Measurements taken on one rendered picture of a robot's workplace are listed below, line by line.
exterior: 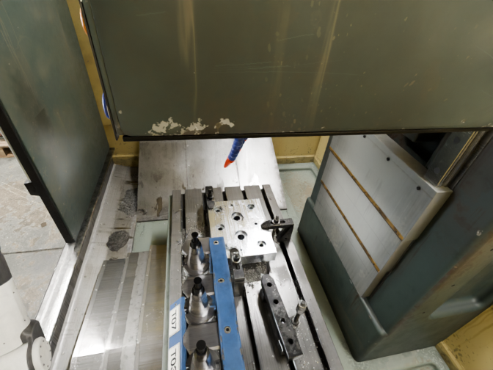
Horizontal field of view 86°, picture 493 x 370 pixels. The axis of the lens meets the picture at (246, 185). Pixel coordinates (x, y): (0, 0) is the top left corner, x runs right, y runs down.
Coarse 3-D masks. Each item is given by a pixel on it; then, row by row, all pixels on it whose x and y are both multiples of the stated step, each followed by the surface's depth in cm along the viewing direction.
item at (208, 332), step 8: (192, 328) 53; (200, 328) 53; (208, 328) 54; (216, 328) 54; (184, 336) 52; (192, 336) 52; (200, 336) 52; (208, 336) 52; (216, 336) 52; (184, 344) 51; (192, 344) 51; (208, 344) 51; (216, 344) 51
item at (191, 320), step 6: (186, 300) 57; (210, 300) 57; (186, 306) 56; (210, 306) 56; (210, 312) 55; (186, 318) 54; (192, 318) 54; (198, 318) 54; (204, 318) 54; (210, 318) 55
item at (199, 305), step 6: (192, 288) 52; (204, 288) 52; (192, 294) 51; (198, 294) 51; (204, 294) 52; (192, 300) 52; (198, 300) 51; (204, 300) 52; (192, 306) 53; (198, 306) 52; (204, 306) 53; (192, 312) 54; (198, 312) 53; (204, 312) 54
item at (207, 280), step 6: (192, 276) 62; (198, 276) 62; (204, 276) 62; (210, 276) 62; (186, 282) 61; (192, 282) 61; (204, 282) 61; (210, 282) 61; (186, 288) 60; (210, 288) 60; (186, 294) 59; (210, 294) 59
